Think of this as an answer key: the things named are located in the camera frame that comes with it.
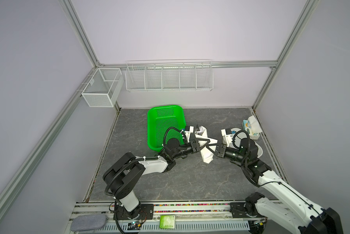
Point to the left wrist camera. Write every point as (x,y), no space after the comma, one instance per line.
(189,134)

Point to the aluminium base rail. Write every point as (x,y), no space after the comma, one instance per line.
(192,209)

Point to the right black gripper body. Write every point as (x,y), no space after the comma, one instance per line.
(230,154)

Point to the small white mesh basket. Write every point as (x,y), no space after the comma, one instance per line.
(103,88)

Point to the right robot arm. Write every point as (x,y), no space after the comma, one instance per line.
(300,215)

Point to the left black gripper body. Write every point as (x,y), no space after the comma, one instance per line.
(187,149)

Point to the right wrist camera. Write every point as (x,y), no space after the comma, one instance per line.
(227,136)

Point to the white slotted cable duct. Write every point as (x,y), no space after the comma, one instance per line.
(193,226)

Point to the white paper napkin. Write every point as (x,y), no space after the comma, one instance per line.
(206,155)

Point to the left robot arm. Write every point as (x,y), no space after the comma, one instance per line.
(122,177)

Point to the white oval plastic tub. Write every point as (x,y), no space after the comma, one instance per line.
(241,136)

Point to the tissue pack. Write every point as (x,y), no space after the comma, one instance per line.
(252,126)

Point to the green perforated plastic basket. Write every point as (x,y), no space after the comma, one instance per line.
(159,120)

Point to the long white wire shelf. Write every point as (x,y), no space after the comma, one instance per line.
(169,75)

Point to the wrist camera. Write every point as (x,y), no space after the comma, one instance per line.
(227,136)
(189,134)

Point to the grey cloth pad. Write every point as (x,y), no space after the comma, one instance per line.
(88,222)

